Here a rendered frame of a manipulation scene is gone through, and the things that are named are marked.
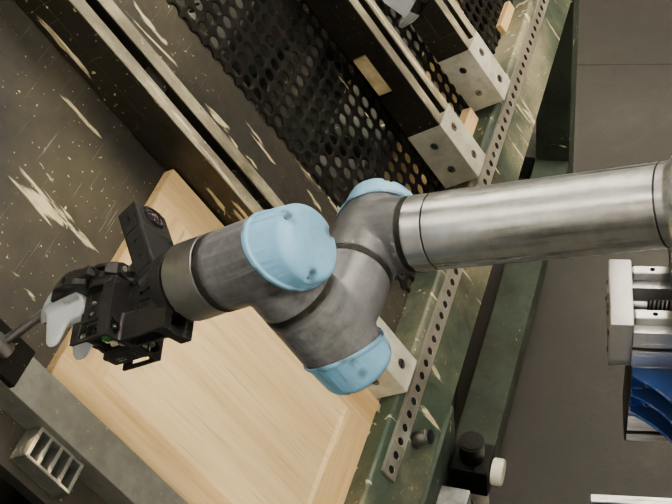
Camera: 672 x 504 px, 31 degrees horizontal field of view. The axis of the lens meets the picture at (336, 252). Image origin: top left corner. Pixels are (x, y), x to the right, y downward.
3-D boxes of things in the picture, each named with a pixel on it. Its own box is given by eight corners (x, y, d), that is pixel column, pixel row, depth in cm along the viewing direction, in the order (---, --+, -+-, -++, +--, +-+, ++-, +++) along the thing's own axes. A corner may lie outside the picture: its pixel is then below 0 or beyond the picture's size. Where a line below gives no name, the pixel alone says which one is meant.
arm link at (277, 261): (330, 308, 104) (270, 239, 100) (236, 336, 110) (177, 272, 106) (355, 246, 109) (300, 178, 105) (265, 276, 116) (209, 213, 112)
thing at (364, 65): (378, 96, 207) (393, 91, 205) (352, 61, 203) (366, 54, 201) (383, 86, 209) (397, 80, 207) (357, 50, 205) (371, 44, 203)
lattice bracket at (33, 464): (51, 498, 135) (69, 494, 133) (7, 459, 132) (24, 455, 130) (67, 468, 137) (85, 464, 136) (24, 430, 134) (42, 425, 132)
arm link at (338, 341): (417, 307, 117) (352, 226, 112) (383, 396, 110) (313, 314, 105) (353, 323, 122) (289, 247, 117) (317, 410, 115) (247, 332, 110)
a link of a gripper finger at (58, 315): (11, 352, 122) (70, 332, 117) (22, 299, 125) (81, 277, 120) (36, 363, 124) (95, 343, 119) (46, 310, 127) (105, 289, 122)
